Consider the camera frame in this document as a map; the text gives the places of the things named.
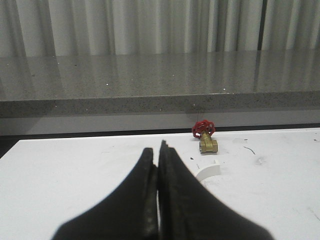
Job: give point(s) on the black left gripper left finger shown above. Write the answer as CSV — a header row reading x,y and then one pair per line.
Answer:
x,y
128,213

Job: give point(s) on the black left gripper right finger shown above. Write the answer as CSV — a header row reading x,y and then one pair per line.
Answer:
x,y
188,211

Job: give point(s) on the white curved pipe clamp segment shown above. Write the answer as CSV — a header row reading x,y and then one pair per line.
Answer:
x,y
208,170

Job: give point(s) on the brass valve red handwheel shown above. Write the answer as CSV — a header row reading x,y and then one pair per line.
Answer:
x,y
203,130

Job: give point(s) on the grey stone counter shelf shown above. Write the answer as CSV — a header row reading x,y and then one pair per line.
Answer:
x,y
56,86

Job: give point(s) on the white pleated curtain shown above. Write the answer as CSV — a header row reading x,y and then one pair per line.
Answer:
x,y
31,28

